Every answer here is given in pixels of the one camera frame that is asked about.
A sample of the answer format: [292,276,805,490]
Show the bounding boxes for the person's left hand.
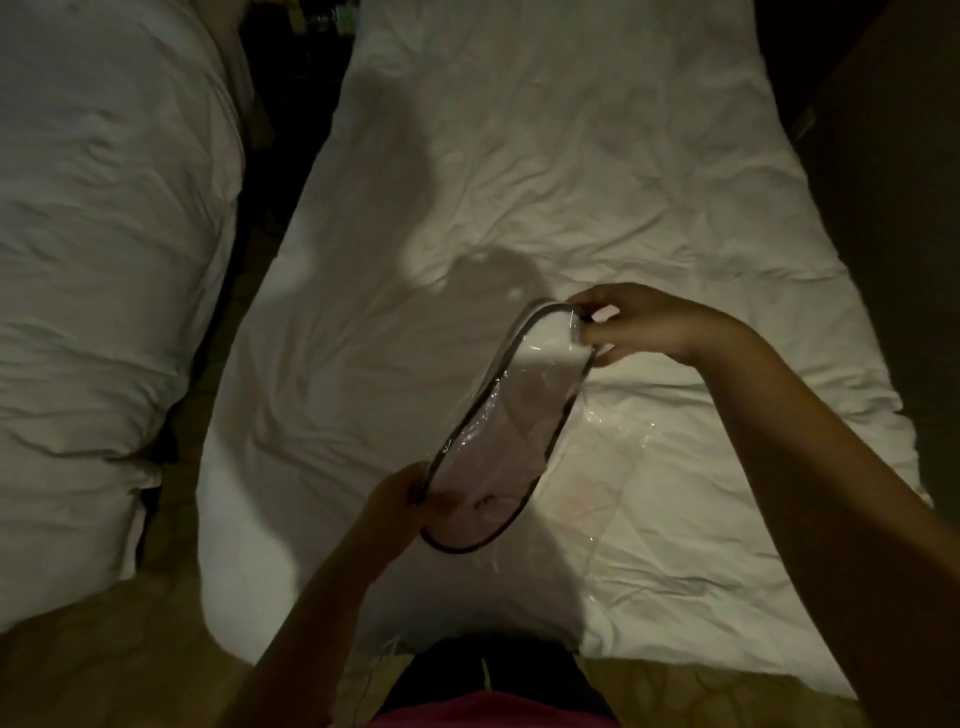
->
[358,461,456,560]

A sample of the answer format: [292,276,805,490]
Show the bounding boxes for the person's right hand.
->
[567,282,727,369]

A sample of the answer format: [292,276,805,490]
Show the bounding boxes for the plastic-wrapped white slipper black trim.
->
[417,298,601,556]

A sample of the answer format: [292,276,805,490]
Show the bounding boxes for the person's left forearm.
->
[216,536,402,728]

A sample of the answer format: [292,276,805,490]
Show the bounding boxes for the person's right forearm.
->
[688,321,960,728]

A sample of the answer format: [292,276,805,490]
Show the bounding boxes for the clear plastic bag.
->
[551,401,665,530]

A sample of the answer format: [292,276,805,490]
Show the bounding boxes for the bed with white duvet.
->
[0,0,247,633]
[196,0,931,700]

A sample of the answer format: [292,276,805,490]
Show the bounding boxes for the person's black trousers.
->
[381,634,618,717]

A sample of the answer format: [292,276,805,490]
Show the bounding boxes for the person's pink shirt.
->
[366,690,624,728]

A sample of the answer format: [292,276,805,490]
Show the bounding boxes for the dark wooden furniture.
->
[753,0,960,526]

